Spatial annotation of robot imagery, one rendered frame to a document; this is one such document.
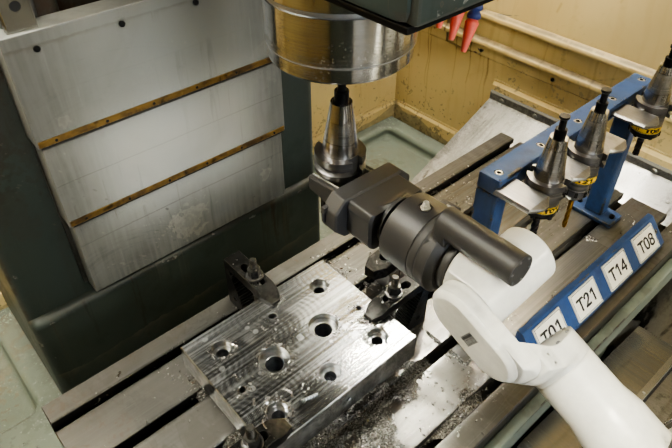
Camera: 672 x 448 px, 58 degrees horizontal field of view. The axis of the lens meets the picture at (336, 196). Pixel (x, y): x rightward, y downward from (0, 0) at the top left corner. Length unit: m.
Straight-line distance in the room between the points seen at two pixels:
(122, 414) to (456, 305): 0.63
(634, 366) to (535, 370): 0.80
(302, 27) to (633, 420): 0.47
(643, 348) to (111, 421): 1.04
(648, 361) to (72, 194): 1.14
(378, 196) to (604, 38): 1.06
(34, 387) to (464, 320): 1.11
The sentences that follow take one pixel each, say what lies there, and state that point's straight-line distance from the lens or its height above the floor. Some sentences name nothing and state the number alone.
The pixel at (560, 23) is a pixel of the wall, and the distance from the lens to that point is 1.71.
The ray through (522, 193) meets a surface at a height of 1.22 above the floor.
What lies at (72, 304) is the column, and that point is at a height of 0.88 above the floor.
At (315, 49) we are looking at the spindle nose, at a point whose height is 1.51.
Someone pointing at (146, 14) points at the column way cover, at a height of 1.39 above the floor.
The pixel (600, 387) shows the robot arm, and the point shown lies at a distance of 0.64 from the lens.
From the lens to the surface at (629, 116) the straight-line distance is 1.17.
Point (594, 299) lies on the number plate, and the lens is 1.21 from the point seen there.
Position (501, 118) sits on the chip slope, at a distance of 1.84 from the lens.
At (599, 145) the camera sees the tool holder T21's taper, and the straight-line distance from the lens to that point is 1.02.
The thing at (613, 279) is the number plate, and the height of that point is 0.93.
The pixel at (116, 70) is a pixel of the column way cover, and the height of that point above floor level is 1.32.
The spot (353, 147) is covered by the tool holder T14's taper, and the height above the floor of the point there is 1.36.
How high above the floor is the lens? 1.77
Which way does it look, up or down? 39 degrees down
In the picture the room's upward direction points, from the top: straight up
